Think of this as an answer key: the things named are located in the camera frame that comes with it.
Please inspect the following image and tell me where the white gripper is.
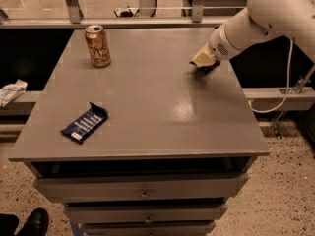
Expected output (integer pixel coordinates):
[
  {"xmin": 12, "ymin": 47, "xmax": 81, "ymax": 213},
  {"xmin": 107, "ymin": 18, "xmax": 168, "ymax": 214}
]
[{"xmin": 190, "ymin": 24, "xmax": 241, "ymax": 68}]

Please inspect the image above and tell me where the black chocolate rxbar wrapper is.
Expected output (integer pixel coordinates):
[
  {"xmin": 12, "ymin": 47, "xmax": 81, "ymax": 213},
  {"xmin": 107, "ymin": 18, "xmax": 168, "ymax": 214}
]
[{"xmin": 197, "ymin": 61, "xmax": 221, "ymax": 74}]

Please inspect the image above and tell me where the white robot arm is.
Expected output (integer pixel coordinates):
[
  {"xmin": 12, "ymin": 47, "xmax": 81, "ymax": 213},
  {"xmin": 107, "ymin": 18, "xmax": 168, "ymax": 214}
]
[{"xmin": 191, "ymin": 0, "xmax": 315, "ymax": 68}]

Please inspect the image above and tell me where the blue blueberry rxbar wrapper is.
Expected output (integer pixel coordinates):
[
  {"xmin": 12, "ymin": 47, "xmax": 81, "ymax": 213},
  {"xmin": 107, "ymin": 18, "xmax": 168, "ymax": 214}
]
[{"xmin": 61, "ymin": 102, "xmax": 108, "ymax": 144}]

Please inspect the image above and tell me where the grey drawer cabinet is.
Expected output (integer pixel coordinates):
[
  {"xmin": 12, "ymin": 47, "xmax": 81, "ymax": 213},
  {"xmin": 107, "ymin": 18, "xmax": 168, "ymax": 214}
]
[{"xmin": 8, "ymin": 28, "xmax": 271, "ymax": 236}]

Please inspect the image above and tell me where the gold soda can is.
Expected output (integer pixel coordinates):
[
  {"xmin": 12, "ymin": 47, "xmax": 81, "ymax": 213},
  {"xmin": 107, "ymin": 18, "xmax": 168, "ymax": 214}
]
[{"xmin": 85, "ymin": 25, "xmax": 111, "ymax": 68}]

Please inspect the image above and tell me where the top grey drawer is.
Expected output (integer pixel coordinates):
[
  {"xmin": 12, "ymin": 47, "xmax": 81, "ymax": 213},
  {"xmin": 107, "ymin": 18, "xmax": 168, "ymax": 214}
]
[{"xmin": 33, "ymin": 173, "xmax": 248, "ymax": 204}]

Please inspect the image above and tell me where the grey drawer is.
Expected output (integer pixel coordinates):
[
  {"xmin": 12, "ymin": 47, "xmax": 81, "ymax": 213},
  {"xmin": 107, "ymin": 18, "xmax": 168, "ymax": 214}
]
[
  {"xmin": 84, "ymin": 221, "xmax": 216, "ymax": 236},
  {"xmin": 64, "ymin": 203, "xmax": 227, "ymax": 224},
  {"xmin": 33, "ymin": 173, "xmax": 248, "ymax": 204}
]

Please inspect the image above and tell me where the middle grey drawer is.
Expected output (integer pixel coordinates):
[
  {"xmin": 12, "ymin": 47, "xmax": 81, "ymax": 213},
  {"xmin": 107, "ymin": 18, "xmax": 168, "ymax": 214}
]
[{"xmin": 64, "ymin": 203, "xmax": 227, "ymax": 224}]

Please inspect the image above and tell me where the bottom grey drawer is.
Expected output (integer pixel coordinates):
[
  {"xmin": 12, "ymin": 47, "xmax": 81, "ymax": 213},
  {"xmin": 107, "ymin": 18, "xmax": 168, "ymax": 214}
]
[{"xmin": 84, "ymin": 221, "xmax": 216, "ymax": 236}]

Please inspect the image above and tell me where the black shoe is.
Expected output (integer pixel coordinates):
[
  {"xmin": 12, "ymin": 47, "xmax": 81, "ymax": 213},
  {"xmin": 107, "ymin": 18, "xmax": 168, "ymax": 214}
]
[{"xmin": 16, "ymin": 207, "xmax": 49, "ymax": 236}]

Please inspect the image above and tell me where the white cable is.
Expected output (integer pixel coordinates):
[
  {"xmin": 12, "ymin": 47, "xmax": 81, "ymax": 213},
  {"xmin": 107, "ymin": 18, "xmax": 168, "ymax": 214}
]
[{"xmin": 249, "ymin": 37, "xmax": 294, "ymax": 114}]

